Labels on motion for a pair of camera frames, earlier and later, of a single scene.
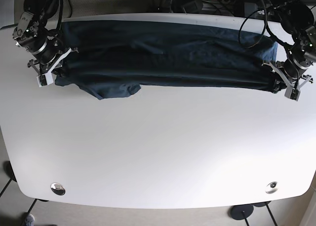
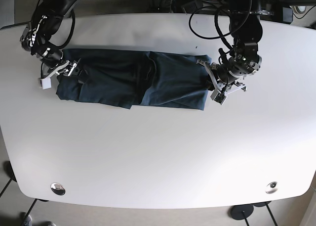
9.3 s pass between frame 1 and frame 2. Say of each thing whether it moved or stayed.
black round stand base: stayed
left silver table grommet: stayed
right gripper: moved
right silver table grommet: stayed
